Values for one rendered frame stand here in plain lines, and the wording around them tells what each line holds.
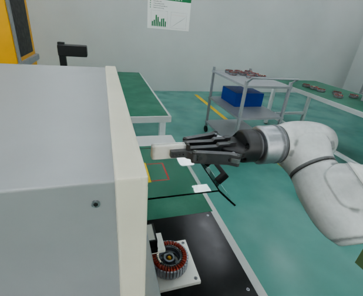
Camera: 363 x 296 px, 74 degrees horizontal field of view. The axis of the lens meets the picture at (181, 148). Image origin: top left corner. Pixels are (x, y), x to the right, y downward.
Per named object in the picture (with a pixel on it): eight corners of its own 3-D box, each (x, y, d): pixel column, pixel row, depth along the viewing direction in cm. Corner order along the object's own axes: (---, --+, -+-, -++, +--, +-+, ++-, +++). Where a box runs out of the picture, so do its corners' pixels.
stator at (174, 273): (184, 246, 78) (185, 238, 76) (190, 278, 68) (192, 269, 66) (148, 248, 76) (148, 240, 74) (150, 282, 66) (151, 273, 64)
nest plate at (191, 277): (184, 242, 81) (185, 239, 80) (200, 283, 68) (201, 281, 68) (139, 249, 76) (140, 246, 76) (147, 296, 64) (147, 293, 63)
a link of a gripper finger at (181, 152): (192, 154, 51) (197, 161, 48) (169, 155, 49) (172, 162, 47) (193, 147, 50) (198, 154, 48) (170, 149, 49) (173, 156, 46)
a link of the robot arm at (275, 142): (260, 151, 63) (239, 153, 61) (268, 118, 59) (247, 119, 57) (282, 170, 55) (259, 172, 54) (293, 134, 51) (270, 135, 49)
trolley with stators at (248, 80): (237, 128, 389) (251, 63, 343) (275, 160, 304) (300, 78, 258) (202, 130, 372) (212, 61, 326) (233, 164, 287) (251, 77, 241)
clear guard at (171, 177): (202, 160, 83) (205, 144, 81) (235, 206, 63) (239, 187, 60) (103, 167, 74) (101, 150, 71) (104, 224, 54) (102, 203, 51)
